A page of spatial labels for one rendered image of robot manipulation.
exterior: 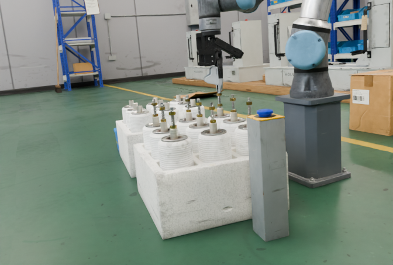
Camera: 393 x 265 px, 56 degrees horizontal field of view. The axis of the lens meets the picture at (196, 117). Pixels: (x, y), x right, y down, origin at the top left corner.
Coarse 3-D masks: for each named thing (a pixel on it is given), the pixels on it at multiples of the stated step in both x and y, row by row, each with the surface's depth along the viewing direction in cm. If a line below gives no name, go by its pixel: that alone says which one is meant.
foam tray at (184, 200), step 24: (144, 168) 111; (192, 168) 97; (216, 168) 99; (240, 168) 102; (144, 192) 118; (168, 192) 96; (192, 192) 98; (216, 192) 100; (240, 192) 103; (288, 192) 108; (168, 216) 97; (192, 216) 99; (216, 216) 101; (240, 216) 104
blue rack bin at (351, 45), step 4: (352, 40) 646; (356, 40) 650; (360, 40) 647; (344, 44) 639; (348, 44) 643; (352, 44) 647; (356, 44) 651; (340, 48) 628; (344, 48) 621; (348, 48) 615; (352, 48) 608; (356, 48) 604; (340, 52) 631; (344, 52) 624; (348, 52) 617
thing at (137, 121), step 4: (132, 116) 151; (136, 116) 150; (140, 116) 150; (144, 116) 150; (148, 116) 151; (132, 120) 151; (136, 120) 150; (140, 120) 150; (144, 120) 150; (148, 120) 152; (152, 120) 156; (132, 124) 151; (136, 124) 150; (140, 124) 150; (144, 124) 151; (132, 128) 152; (136, 128) 151; (140, 128) 151; (132, 132) 153; (136, 132) 151
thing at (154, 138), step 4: (152, 132) 113; (152, 136) 111; (156, 136) 110; (160, 136) 109; (152, 140) 111; (156, 140) 110; (152, 144) 111; (156, 144) 110; (152, 148) 112; (156, 148) 110; (152, 152) 112; (156, 152) 111; (152, 156) 113; (156, 156) 111
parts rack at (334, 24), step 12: (300, 0) 693; (336, 0) 622; (348, 0) 634; (288, 12) 810; (336, 12) 625; (336, 24) 623; (348, 24) 601; (360, 24) 581; (336, 36) 632; (348, 36) 645; (336, 48) 635; (336, 60) 638
